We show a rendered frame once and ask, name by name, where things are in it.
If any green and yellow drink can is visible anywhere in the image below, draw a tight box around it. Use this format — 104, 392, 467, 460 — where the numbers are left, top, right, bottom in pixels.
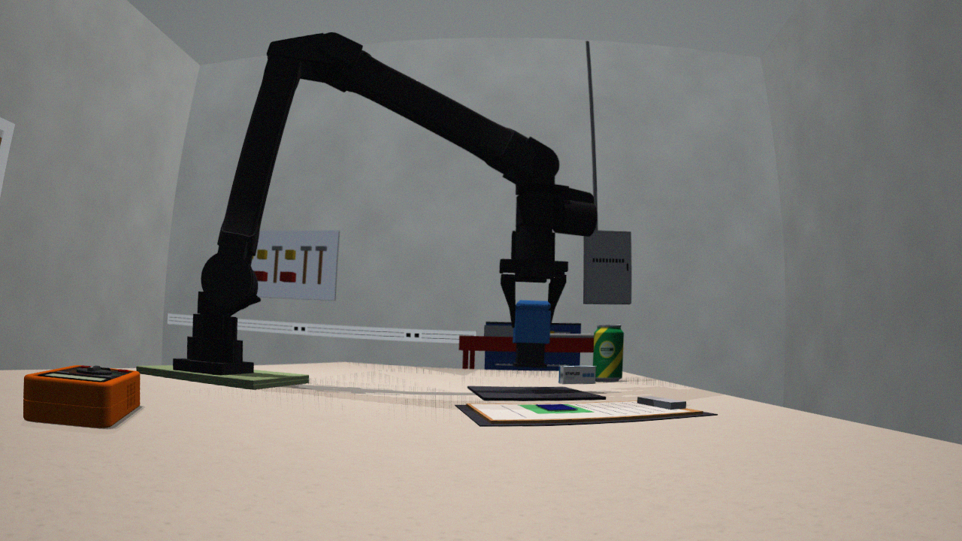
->
593, 325, 624, 382

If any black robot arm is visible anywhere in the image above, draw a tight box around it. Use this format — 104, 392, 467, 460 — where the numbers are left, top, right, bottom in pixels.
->
173, 32, 597, 375

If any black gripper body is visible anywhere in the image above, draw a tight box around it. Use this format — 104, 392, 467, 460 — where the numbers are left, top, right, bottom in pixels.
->
500, 225, 568, 283

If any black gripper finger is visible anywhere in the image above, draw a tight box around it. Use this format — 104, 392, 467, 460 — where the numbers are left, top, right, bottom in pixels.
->
501, 277, 516, 328
548, 278, 566, 324

